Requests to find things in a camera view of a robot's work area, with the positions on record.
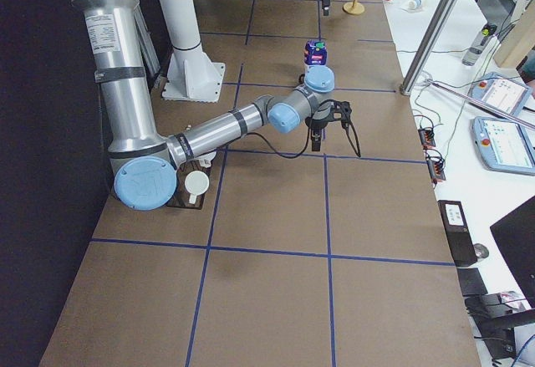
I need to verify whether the wooden mug tree stand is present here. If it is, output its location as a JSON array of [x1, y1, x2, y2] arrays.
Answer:
[[343, 0, 365, 16]]

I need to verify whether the reacher grabber stick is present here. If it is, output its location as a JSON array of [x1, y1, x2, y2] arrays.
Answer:
[[428, 80, 535, 130]]

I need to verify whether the black power strip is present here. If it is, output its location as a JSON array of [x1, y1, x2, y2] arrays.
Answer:
[[425, 155, 446, 184], [418, 128, 436, 149]]

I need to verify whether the black box with label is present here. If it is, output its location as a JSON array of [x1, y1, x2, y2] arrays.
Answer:
[[437, 200, 477, 268]]

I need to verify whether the black monitor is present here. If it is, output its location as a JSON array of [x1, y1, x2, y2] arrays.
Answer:
[[490, 198, 534, 305]]

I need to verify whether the white ribbed mug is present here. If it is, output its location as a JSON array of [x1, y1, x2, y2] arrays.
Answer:
[[185, 171, 210, 205]]

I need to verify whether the white mug on rack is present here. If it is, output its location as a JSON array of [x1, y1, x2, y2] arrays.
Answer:
[[196, 151, 217, 169]]

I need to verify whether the teach pendant far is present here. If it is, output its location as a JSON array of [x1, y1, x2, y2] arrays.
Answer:
[[468, 72, 533, 117]]

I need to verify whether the teach pendant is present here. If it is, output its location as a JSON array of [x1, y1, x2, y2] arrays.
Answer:
[[468, 72, 533, 117], [471, 117, 534, 176]]

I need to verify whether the black wire mug rack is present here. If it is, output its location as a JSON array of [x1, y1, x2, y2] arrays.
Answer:
[[166, 161, 211, 210]]

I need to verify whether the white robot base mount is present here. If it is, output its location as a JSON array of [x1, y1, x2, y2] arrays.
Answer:
[[160, 0, 226, 103]]

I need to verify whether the aluminium frame post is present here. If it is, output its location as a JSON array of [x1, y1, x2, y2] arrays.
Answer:
[[400, 0, 457, 96]]

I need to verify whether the teach pendant near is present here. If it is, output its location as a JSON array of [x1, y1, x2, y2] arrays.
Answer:
[[471, 117, 534, 176]]

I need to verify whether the blue Pascual milk carton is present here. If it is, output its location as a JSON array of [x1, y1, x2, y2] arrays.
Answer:
[[304, 39, 327, 70]]

